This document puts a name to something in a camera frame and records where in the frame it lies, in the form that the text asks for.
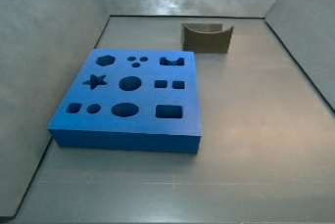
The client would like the blue shape sorter block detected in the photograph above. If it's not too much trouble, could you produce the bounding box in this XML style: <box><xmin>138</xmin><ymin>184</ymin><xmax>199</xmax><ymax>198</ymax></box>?
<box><xmin>48</xmin><ymin>49</ymin><xmax>201</xmax><ymax>154</ymax></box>

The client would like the dark grey curved-top block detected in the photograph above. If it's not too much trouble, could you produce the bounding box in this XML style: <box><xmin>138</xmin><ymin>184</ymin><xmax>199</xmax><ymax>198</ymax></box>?
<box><xmin>182</xmin><ymin>23</ymin><xmax>234</xmax><ymax>54</ymax></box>

